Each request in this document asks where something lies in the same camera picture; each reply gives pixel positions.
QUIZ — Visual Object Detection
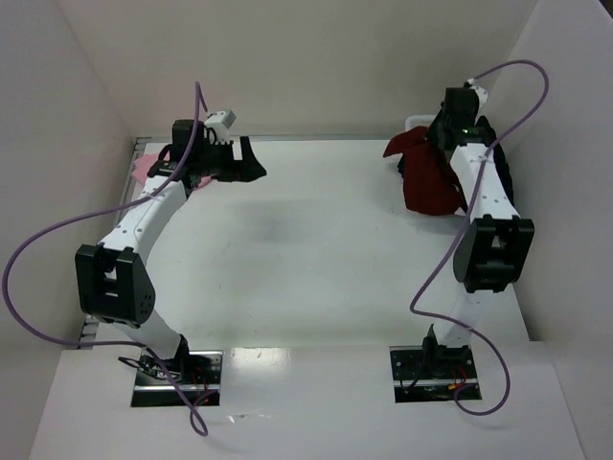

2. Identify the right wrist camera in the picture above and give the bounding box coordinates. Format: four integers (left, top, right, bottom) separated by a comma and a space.
464, 78, 488, 106

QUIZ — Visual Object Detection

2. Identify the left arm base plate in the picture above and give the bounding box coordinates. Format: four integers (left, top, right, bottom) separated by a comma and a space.
118, 351, 223, 408

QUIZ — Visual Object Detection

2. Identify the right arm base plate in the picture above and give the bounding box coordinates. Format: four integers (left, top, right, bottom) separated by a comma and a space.
389, 347, 482, 403

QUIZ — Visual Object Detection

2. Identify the dark red t shirt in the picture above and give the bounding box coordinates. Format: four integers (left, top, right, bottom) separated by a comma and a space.
383, 126, 467, 217

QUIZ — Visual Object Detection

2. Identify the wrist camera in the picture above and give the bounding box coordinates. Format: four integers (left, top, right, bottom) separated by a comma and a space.
204, 109, 237, 136
464, 78, 488, 106

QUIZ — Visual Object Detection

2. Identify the white plastic basket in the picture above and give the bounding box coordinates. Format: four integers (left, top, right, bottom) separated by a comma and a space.
404, 115, 436, 131

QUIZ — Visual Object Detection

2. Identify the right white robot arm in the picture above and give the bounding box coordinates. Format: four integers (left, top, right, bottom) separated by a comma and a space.
423, 82, 534, 379

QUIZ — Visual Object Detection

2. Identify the pink folded t shirt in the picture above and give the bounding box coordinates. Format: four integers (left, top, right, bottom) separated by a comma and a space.
131, 152, 212, 191

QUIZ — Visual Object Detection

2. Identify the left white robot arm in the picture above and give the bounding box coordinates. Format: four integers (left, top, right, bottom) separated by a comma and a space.
75, 110, 266, 382

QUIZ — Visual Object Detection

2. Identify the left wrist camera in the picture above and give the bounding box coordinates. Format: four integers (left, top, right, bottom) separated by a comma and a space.
204, 109, 237, 136

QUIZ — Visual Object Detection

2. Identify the black t shirt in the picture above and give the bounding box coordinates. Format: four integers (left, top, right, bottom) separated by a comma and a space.
476, 115, 514, 205

